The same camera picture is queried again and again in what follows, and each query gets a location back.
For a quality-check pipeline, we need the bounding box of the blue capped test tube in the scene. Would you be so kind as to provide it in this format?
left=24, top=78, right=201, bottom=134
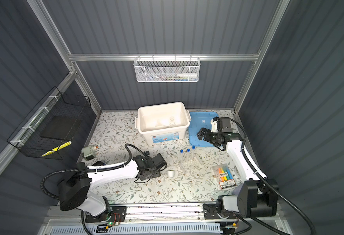
left=179, top=149, right=186, bottom=174
left=186, top=148, right=192, bottom=166
left=191, top=146, right=196, bottom=163

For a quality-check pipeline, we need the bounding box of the small white ceramic crucible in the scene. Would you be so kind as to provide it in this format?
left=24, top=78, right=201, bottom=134
left=167, top=170, right=175, bottom=178

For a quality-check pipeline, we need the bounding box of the white plastic storage bin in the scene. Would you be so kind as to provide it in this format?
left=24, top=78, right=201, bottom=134
left=134, top=102, right=191, bottom=146

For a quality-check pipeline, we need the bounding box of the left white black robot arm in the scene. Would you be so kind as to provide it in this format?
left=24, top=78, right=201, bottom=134
left=57, top=154, right=167, bottom=217

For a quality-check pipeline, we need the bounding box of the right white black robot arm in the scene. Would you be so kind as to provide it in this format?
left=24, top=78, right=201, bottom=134
left=197, top=117, right=278, bottom=218

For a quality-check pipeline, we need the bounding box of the blue plastic bin lid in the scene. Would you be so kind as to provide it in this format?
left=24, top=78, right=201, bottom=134
left=188, top=111, right=224, bottom=147

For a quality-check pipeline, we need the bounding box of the clear plastic well plate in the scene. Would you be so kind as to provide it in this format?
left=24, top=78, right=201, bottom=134
left=178, top=154, right=206, bottom=175

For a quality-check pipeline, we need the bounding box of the floral patterned table mat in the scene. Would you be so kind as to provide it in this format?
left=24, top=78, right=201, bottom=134
left=86, top=111, right=242, bottom=204

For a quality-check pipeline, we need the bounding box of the pack of coloured markers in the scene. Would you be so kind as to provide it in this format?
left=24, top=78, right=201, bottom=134
left=212, top=164, right=237, bottom=190

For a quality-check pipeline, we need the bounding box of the white bottle in basket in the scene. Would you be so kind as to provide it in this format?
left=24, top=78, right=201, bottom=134
left=177, top=73, right=198, bottom=79

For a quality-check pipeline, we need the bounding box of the grey green box device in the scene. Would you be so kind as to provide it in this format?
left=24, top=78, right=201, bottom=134
left=81, top=146, right=97, bottom=161

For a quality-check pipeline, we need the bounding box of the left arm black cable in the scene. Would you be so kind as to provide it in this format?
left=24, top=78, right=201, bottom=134
left=40, top=143, right=149, bottom=200

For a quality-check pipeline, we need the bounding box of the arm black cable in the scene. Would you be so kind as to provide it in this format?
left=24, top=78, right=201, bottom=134
left=40, top=143, right=149, bottom=200
left=229, top=117, right=318, bottom=235

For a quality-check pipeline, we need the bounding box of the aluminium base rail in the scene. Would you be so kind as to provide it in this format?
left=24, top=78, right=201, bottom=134
left=42, top=202, right=287, bottom=227

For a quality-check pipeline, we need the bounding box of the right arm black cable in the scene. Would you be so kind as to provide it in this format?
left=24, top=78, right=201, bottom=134
left=229, top=117, right=318, bottom=235

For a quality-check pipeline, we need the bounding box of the white wire mesh basket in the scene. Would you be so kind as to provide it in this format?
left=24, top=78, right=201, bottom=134
left=133, top=58, right=201, bottom=83

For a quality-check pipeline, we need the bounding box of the black wire wall basket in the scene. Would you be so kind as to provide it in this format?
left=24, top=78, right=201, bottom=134
left=7, top=89, right=92, bottom=160

